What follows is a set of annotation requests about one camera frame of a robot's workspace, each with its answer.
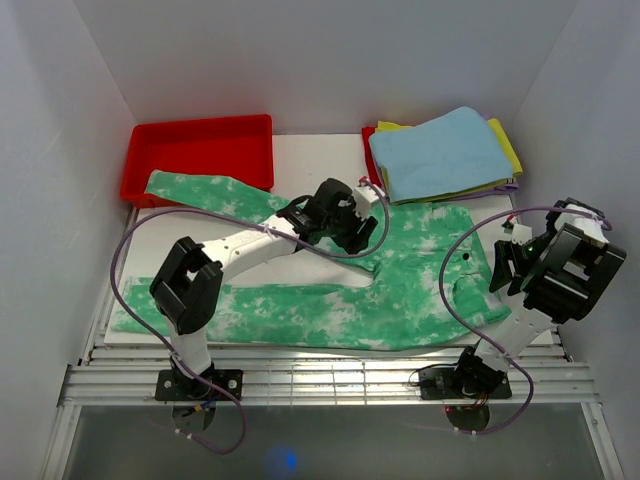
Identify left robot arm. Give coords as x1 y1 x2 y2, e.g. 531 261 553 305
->
150 178 383 400

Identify aluminium rail frame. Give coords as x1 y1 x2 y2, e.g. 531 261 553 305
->
42 334 624 479

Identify green tie-dye trousers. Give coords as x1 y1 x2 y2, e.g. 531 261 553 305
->
110 169 512 352

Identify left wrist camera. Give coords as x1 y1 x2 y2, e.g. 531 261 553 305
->
352 180 385 220

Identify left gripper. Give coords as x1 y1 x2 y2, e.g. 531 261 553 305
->
322 198 377 256

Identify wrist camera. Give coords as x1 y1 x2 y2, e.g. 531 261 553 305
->
502 217 533 245
352 180 385 220

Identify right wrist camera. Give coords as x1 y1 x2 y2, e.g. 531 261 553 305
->
502 217 533 245

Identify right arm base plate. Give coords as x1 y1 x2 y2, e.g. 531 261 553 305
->
417 364 512 400

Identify red plastic bin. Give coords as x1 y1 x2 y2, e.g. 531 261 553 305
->
120 114 274 209

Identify yellow folded cloth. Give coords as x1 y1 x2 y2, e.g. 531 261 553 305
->
361 117 523 202

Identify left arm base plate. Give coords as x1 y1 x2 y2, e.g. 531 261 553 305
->
154 369 244 402

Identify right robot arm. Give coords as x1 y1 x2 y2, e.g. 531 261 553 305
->
451 197 627 397

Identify purple cable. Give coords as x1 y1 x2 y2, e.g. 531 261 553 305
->
437 204 613 437
109 179 391 455

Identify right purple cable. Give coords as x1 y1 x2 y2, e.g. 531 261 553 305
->
437 204 613 437

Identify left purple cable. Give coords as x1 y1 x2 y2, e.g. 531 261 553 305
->
109 179 391 455

